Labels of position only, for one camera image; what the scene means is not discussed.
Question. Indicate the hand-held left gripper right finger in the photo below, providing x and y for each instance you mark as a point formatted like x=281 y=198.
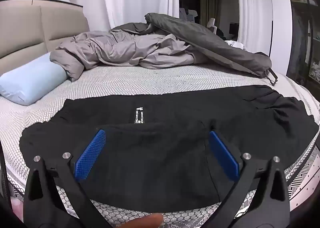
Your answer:
x=223 y=155

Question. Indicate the person's left hand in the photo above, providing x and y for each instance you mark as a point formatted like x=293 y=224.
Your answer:
x=147 y=221

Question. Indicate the white chair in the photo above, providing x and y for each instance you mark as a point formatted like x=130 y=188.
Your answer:
x=211 y=24

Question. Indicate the grey duvet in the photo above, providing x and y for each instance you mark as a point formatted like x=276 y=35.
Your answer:
x=125 y=47

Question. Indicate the beige padded headboard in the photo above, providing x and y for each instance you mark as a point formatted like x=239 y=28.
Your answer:
x=25 y=25

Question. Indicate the olive curtain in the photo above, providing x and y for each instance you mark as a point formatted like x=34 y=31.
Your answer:
x=208 y=5

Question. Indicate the light blue pillow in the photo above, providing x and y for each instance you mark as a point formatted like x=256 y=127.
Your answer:
x=32 y=80

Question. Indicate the black pants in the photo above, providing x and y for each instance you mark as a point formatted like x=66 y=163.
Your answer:
x=160 y=155

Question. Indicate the hanging clothes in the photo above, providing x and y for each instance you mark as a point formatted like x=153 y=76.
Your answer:
x=188 y=14

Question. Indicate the white cloth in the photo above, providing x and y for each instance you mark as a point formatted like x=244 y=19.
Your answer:
x=235 y=44

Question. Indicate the dark glass wardrobe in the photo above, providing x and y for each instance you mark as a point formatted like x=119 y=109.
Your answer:
x=300 y=30

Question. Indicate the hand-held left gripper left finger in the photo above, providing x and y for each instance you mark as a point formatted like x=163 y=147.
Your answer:
x=90 y=155

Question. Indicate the white patterned mattress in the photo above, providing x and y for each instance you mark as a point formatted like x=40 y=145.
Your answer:
x=150 y=77

